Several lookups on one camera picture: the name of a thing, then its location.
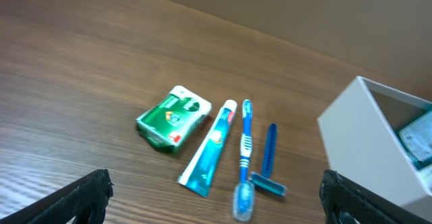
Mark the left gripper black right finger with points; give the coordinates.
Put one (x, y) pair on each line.
(345, 201)

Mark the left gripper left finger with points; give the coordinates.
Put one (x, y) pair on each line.
(82, 201)

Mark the teal mouthwash bottle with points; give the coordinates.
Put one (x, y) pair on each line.
(415, 139)

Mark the green soap box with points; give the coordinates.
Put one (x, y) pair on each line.
(168, 125)

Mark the teal toothpaste tube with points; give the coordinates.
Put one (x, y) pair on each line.
(198, 175)

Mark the white square cardboard box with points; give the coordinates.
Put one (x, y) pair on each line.
(359, 132)

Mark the blue disposable razor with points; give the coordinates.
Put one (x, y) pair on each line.
(263, 179)

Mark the blue white toothbrush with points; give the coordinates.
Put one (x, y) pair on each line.
(243, 202)

